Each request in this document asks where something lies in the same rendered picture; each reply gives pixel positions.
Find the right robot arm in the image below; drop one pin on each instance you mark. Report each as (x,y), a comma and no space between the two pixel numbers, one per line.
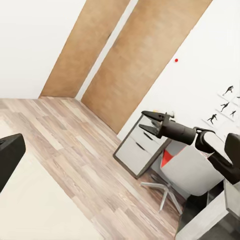
(204,140)

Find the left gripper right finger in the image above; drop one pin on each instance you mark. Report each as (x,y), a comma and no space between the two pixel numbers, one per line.
(232,148)

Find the swivel chair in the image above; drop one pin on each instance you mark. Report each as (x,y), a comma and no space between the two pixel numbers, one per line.
(191,170)

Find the sliding door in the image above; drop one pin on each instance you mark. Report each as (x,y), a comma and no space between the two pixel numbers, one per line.
(88,37)
(150,37)

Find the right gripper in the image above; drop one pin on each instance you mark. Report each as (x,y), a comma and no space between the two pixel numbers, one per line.
(168,129)

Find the desk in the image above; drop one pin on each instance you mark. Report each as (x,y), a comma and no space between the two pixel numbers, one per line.
(214,215)

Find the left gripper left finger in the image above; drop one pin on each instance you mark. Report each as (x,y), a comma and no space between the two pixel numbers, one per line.
(12,150)

